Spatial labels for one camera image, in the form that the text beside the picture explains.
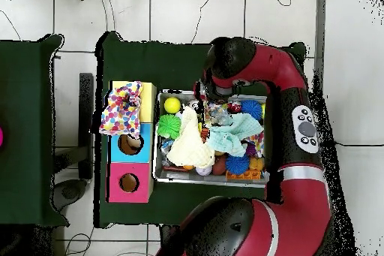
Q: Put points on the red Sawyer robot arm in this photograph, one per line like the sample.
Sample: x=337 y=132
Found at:
x=294 y=208

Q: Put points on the wooden box with three holes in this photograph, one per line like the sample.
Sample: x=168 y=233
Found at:
x=141 y=154

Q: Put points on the cream waffle cloth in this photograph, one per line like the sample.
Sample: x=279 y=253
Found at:
x=190 y=145

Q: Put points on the green spiky ball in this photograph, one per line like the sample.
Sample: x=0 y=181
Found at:
x=168 y=126

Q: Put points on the yellow ball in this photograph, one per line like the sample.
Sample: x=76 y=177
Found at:
x=172 y=105

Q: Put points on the mint waffle cloth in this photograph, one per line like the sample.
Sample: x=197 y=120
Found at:
x=231 y=136

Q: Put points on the blue spiky ball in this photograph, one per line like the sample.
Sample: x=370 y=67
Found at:
x=252 y=109

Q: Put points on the dark green table cloth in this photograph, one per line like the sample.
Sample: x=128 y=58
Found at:
x=24 y=87
x=150 y=63

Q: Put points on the grey rounded base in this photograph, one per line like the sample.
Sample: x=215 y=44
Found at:
x=70 y=191

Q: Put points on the pink round object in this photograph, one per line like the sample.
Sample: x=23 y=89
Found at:
x=1 y=137

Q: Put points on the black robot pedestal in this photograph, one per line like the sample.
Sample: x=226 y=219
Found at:
x=169 y=241

